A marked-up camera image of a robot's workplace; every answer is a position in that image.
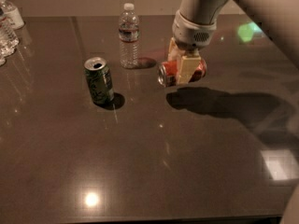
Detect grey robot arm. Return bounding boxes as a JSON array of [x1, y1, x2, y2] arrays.
[[167, 0, 298, 224]]

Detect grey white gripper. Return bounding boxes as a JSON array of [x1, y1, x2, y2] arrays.
[[167, 11, 217, 85]]

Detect red coke can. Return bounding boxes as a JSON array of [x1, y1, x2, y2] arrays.
[[158, 59, 206, 87]]

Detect clear plastic water bottle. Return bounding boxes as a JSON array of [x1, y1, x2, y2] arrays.
[[119, 3, 139, 69]]

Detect green soda can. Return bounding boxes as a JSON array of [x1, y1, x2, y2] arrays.
[[84, 57, 114, 105]]

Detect white labelled bottle far left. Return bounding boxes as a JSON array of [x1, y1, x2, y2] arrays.
[[0, 0, 24, 30]]

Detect clear bottle bottom left edge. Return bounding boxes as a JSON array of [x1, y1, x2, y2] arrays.
[[0, 54, 6, 66]]

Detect clear water bottle left edge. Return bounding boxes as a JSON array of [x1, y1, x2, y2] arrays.
[[0, 8, 19, 57]]

